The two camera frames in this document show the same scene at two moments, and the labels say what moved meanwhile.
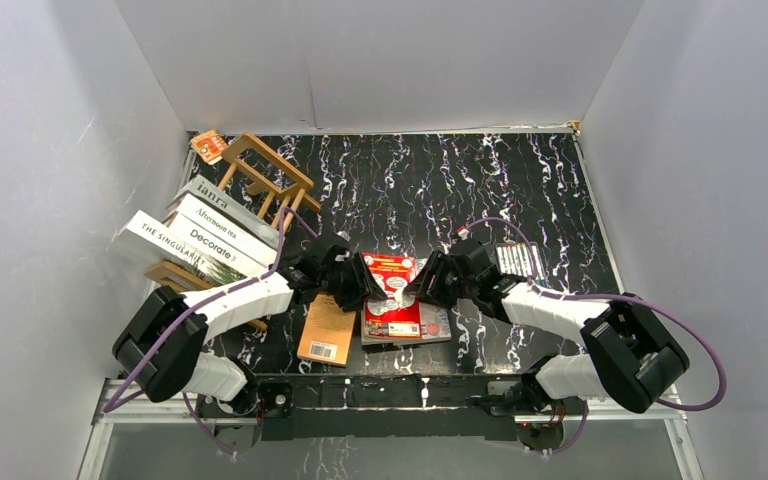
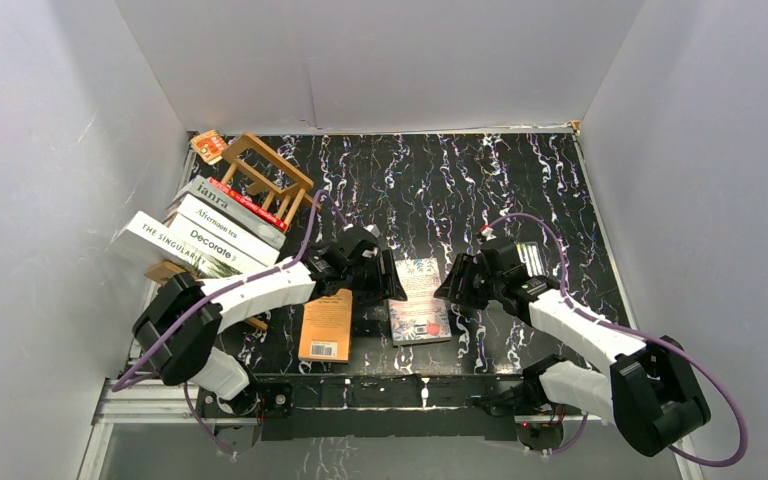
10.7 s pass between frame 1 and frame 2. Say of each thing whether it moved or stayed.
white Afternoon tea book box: stayed
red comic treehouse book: moved
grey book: stayed
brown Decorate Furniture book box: stayed
